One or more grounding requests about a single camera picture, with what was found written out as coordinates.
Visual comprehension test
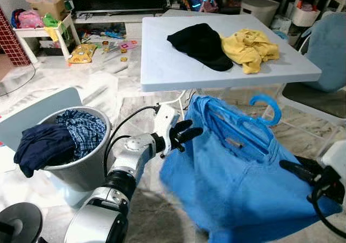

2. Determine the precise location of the white television stand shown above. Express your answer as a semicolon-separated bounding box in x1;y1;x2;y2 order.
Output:
73;11;179;38

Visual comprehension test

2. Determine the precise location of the yellow toy mat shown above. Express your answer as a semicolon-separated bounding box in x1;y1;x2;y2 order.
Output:
68;43;98;64

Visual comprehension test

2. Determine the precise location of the pink toy tile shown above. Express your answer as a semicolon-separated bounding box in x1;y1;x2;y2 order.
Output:
120;40;138;52

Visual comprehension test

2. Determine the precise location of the black garment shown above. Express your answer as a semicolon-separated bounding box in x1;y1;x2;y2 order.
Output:
167;23;234;72

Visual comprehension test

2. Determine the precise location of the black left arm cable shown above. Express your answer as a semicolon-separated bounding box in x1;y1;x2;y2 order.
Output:
103;105;161;174

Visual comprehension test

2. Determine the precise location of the small white side table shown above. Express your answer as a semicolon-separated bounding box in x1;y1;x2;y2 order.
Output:
14;13;82;65

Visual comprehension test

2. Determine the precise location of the pale blue small plastic chair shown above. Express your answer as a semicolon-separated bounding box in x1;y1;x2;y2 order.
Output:
0;87;83;149

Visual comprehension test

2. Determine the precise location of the navy garment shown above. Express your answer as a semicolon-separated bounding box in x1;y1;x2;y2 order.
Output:
14;123;76;178

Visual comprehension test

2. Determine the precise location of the blue round plate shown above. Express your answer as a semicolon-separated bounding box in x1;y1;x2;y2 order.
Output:
273;30;290;41

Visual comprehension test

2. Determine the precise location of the white round bin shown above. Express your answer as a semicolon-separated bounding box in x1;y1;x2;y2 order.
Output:
241;0;280;28

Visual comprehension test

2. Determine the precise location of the green toy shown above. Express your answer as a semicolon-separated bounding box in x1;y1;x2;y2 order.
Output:
42;13;61;28

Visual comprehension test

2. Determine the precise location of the blue plaid shirt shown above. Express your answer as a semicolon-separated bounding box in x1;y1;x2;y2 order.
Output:
56;109;107;160

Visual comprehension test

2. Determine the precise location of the pink bag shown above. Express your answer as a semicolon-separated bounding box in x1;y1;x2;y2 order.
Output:
16;10;44;29

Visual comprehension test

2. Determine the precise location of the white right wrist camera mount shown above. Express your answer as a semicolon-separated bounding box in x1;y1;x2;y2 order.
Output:
320;140;346;184

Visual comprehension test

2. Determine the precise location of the blue plastic hanger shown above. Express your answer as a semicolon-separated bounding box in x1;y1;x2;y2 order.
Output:
203;93;283;157

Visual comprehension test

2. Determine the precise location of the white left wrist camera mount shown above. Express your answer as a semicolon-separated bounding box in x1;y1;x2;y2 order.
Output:
154;104;180;156

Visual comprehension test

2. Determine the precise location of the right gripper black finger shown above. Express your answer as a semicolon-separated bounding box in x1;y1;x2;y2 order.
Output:
278;159;317;185
295;156;328;173

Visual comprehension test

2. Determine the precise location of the black floor cable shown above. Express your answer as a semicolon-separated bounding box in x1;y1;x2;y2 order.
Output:
0;65;36;98

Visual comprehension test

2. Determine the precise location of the cardboard box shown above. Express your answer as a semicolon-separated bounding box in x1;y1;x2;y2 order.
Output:
25;0;68;21

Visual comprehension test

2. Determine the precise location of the yellow garment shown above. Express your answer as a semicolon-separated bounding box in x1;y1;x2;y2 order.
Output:
221;29;281;75

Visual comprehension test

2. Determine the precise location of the grey round laundry basket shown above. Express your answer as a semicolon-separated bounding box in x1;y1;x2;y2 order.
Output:
34;106;113;192

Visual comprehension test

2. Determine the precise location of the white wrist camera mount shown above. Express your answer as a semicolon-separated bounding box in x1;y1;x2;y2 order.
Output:
320;140;346;184
154;104;180;156

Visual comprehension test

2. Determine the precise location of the red brick pillar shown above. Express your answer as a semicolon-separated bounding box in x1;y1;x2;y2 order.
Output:
0;8;30;66

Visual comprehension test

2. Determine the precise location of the white folding table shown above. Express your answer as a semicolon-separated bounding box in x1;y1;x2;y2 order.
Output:
139;13;323;119

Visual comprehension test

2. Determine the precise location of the white storage trolley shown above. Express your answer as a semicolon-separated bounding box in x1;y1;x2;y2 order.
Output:
291;3;321;28

